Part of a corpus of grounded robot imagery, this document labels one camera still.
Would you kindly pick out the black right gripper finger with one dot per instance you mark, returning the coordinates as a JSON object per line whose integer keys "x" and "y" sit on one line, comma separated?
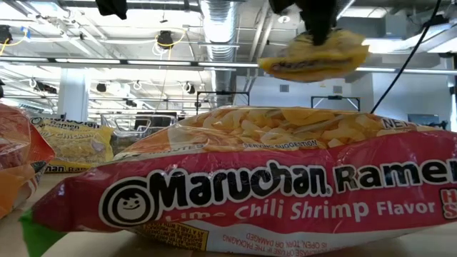
{"x": 306, "y": 16}
{"x": 325, "y": 21}

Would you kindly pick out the yellow Maruchan chicken ramen packet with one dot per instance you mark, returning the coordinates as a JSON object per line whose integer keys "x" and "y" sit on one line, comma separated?
{"x": 78, "y": 146}
{"x": 314, "y": 60}

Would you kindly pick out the orange Maruchan saucy noodles packet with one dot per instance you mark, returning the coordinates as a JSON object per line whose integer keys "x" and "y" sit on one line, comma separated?
{"x": 21, "y": 160}

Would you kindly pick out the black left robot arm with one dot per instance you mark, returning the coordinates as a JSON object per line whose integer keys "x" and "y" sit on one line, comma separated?
{"x": 112, "y": 9}

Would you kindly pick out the black ceiling fixture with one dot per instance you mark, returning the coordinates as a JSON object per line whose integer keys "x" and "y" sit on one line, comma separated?
{"x": 165, "y": 38}
{"x": 5, "y": 34}

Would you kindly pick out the long ceiling light strip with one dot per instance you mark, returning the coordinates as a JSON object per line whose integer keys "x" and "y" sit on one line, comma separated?
{"x": 160, "y": 63}

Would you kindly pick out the lime chili shrimp ramen packet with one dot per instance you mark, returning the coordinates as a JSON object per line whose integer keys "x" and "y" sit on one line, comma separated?
{"x": 250, "y": 185}

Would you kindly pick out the white building pillar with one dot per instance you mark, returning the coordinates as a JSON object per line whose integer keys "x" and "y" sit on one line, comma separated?
{"x": 73, "y": 96}

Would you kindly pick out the silver ventilation duct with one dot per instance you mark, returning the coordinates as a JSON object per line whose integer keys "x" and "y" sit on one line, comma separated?
{"x": 219, "y": 35}

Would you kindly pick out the black background rig frame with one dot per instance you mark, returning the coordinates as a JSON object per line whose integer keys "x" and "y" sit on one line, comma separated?
{"x": 335, "y": 96}

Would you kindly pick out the dark wall monitor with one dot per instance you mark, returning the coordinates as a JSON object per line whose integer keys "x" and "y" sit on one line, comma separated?
{"x": 423, "y": 119}

